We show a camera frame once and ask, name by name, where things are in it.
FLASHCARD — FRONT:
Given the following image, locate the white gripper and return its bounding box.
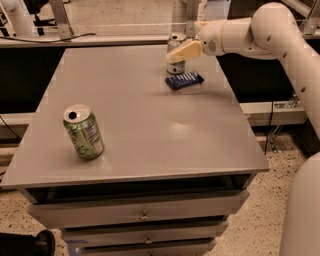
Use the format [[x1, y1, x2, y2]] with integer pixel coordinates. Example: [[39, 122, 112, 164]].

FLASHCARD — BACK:
[[166, 20, 224, 63]]

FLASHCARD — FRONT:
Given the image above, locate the white green 7up can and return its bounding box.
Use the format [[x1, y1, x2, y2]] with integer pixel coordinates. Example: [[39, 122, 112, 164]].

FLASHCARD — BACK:
[[167, 33, 186, 75]]

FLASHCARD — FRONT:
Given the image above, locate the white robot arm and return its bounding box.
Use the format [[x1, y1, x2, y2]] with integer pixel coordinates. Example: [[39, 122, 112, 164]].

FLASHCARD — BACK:
[[166, 2, 320, 256]]

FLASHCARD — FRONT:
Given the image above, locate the blue rxbar blueberry bar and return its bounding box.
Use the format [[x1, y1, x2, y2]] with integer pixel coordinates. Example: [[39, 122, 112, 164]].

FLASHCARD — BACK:
[[165, 71, 204, 91]]

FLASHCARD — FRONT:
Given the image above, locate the green soda can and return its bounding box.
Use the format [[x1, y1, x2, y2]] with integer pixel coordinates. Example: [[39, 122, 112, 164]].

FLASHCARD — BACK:
[[63, 104, 104, 160]]

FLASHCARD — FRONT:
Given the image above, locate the grey drawer cabinet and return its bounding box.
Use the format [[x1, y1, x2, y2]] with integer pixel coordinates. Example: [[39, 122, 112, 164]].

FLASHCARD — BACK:
[[0, 43, 270, 256]]

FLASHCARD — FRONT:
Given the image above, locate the top grey drawer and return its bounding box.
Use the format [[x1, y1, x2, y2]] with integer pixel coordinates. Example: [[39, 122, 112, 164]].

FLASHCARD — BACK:
[[29, 190, 249, 228]]

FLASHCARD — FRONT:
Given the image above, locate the grey drawer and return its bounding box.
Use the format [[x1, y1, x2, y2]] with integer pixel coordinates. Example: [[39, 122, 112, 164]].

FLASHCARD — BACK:
[[62, 219, 228, 247], [81, 238, 216, 256], [29, 190, 249, 228]]

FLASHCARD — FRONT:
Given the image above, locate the middle grey drawer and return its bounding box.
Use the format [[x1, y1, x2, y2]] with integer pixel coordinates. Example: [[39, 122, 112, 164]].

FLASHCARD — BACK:
[[62, 219, 228, 247]]

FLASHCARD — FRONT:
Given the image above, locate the bottom grey drawer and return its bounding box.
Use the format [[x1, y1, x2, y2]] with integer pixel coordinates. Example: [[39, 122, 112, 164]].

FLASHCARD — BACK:
[[81, 238, 216, 256]]

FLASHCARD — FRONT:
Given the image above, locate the black object bottom left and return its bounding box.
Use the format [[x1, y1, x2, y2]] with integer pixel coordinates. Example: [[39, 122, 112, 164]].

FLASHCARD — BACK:
[[0, 230, 55, 256]]

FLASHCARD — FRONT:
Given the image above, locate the metal bracket post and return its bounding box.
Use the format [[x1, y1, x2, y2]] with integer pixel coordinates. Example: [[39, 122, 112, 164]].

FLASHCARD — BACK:
[[185, 0, 199, 38]]

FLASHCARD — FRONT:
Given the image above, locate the black hanging cable right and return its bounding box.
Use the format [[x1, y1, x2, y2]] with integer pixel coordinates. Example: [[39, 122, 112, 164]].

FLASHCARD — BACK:
[[263, 101, 276, 156]]

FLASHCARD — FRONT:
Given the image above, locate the black cable on rail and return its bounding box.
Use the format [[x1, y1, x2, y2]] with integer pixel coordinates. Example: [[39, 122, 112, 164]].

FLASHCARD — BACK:
[[0, 31, 98, 44]]

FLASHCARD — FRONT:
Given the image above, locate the grey metal rail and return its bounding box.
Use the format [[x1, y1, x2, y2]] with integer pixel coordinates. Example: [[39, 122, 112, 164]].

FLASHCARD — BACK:
[[0, 29, 320, 49]]

